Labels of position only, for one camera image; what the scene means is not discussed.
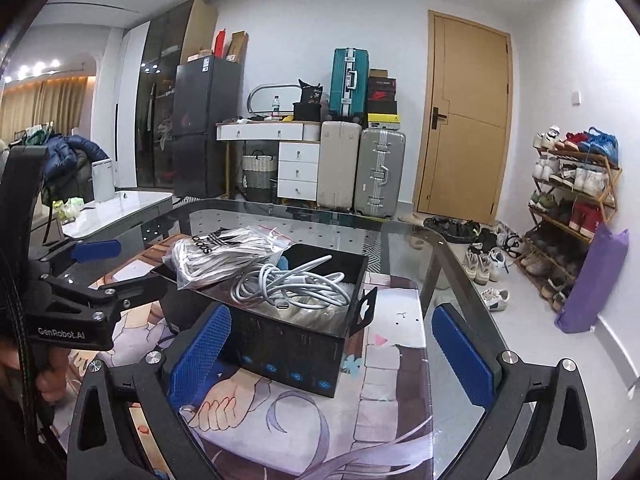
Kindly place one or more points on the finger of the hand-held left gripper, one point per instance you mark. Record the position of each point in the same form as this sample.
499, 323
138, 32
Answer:
97, 251
132, 289

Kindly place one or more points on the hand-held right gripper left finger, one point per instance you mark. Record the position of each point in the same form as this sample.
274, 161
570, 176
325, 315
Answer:
200, 355

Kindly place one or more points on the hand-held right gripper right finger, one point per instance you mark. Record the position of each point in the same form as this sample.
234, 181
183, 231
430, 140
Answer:
462, 360

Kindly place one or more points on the black cardboard box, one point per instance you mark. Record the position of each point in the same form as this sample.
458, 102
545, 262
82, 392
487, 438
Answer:
280, 350

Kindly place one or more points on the person's left hand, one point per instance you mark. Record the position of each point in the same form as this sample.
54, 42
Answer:
52, 375

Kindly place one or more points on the white side table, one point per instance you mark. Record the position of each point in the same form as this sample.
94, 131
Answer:
120, 210

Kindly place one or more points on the green and white plastic bag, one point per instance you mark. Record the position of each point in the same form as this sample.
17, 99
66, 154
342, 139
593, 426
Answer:
67, 209

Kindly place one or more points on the white appliance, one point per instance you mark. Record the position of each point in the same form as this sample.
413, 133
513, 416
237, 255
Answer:
102, 180

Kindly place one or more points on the blue puffer jacket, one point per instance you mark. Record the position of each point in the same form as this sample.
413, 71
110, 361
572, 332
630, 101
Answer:
72, 160

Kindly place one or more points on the scattered loose shoes group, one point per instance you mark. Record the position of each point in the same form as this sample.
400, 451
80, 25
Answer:
480, 255

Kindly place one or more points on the printed desk mat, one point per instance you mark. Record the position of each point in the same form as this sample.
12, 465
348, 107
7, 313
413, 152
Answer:
310, 435

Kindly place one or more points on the purple bag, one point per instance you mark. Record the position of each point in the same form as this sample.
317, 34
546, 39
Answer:
595, 285

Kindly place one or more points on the beige curtain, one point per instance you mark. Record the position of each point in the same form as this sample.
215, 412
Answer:
50, 105

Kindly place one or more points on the black refrigerator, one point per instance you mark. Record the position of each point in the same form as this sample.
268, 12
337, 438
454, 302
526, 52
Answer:
205, 125

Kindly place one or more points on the wicker basket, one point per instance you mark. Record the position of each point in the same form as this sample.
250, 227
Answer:
258, 172

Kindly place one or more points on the dark glass cabinet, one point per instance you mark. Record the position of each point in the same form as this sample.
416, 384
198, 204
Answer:
157, 85

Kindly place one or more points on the silver suitcase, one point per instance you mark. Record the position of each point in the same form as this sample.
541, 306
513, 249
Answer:
380, 175

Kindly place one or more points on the white desk with drawers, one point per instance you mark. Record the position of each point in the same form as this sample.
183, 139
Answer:
297, 170

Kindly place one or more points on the row of racked shoes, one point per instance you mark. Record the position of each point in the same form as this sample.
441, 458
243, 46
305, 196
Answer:
575, 180

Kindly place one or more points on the oval mirror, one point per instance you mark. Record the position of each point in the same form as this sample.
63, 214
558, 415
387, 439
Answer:
252, 97

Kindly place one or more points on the flat labelled carton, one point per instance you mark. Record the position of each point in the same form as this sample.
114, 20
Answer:
200, 56

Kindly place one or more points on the plastic water bottle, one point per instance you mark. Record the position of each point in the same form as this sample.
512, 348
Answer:
276, 109

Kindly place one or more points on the beige suitcase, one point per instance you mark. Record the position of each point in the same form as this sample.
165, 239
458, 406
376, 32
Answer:
339, 165

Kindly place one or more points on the wooden door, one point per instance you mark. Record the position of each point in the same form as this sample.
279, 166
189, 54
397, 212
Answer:
462, 125

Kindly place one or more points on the wooden shoe rack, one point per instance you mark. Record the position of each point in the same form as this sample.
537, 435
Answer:
607, 175

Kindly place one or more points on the tan cardboard box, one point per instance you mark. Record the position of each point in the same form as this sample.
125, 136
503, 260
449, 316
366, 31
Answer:
237, 47

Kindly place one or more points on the yellow and black shoe box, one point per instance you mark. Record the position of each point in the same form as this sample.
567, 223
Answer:
384, 121

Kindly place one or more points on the black bag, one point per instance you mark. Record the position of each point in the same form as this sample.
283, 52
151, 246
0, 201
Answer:
307, 105

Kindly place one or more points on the plain black shoe box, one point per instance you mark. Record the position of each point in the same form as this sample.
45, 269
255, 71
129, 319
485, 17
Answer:
382, 107

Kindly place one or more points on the black and red shoe box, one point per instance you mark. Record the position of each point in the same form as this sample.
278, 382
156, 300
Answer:
381, 90

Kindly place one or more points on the teal suitcase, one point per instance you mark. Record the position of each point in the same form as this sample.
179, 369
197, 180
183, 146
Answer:
349, 85

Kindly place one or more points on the brown shoe box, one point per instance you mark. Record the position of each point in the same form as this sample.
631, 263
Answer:
378, 74

